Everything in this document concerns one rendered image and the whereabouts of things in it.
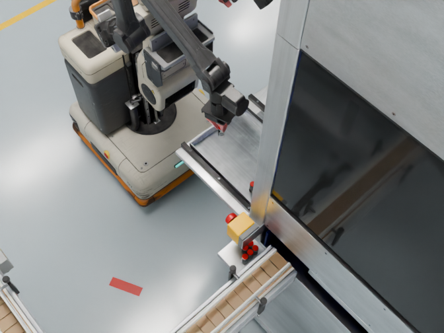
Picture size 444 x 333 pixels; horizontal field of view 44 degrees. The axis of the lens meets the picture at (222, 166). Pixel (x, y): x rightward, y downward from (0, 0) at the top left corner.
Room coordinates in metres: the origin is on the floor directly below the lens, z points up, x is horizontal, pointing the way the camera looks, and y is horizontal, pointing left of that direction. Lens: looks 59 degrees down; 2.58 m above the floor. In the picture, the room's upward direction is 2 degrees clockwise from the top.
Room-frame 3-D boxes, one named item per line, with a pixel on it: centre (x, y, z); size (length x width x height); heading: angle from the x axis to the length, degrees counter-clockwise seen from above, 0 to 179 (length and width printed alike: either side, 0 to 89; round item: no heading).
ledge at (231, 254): (0.68, -0.09, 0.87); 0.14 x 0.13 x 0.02; 44
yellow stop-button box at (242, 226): (0.72, -0.07, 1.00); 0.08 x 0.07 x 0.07; 44
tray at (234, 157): (1.06, -0.09, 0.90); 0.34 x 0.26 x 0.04; 44
